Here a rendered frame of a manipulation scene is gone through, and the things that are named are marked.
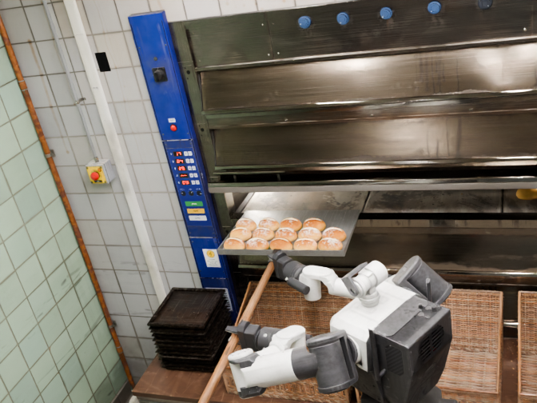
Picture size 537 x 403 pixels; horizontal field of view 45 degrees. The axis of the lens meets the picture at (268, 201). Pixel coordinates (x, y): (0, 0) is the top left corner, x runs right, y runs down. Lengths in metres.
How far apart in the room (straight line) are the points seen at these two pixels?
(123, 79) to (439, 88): 1.34
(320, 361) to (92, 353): 2.09
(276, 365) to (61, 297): 1.81
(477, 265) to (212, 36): 1.44
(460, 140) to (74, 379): 2.27
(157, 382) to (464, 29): 2.02
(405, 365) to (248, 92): 1.35
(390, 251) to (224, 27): 1.18
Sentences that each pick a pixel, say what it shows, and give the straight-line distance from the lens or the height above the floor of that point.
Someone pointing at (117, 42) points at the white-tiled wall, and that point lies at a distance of 2.89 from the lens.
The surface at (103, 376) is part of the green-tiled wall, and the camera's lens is 3.82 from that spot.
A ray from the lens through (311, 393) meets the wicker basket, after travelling 2.82.
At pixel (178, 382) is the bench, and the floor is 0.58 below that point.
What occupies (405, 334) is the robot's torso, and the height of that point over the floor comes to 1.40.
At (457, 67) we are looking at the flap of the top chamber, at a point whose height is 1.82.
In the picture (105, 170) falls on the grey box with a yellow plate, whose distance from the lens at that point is 3.13.
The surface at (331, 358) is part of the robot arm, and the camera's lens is 1.80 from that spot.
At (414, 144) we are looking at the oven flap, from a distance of 2.61.
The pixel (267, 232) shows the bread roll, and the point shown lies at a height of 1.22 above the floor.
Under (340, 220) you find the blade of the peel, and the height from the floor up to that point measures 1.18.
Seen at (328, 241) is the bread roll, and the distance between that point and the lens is 2.60.
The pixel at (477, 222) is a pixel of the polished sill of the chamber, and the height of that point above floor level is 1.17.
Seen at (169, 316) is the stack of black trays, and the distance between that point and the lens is 3.06.
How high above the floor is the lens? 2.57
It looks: 27 degrees down
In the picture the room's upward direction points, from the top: 12 degrees counter-clockwise
